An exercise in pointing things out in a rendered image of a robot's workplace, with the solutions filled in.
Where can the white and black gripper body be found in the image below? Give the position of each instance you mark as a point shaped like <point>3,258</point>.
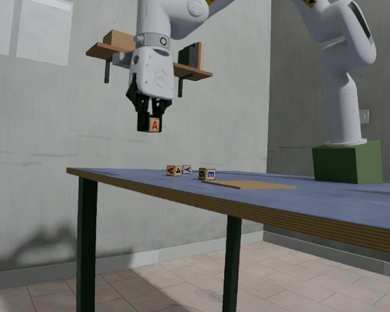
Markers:
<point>155,72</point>

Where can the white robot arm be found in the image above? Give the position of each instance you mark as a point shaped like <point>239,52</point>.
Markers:
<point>159,21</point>

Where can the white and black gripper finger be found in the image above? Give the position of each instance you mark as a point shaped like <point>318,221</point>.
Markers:
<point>158,111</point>
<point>140,106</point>

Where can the tan square mat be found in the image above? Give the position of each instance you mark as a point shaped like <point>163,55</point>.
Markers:
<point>249,185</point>

